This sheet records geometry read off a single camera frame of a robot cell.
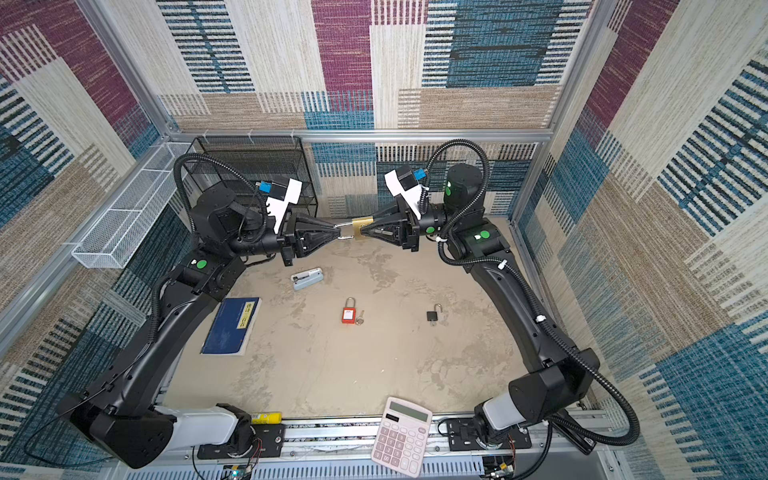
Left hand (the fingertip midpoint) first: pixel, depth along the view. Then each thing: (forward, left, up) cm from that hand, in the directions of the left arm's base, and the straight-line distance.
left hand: (338, 229), depth 55 cm
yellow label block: (-22, +21, -45) cm, 54 cm away
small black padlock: (+6, -23, -46) cm, 52 cm away
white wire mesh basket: (+13, +55, -13) cm, 58 cm away
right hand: (0, -5, -1) cm, 5 cm away
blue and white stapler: (+20, +18, -45) cm, 52 cm away
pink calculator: (-26, -12, -45) cm, 53 cm away
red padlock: (+6, +3, -45) cm, 45 cm away
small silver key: (+5, -1, -47) cm, 47 cm away
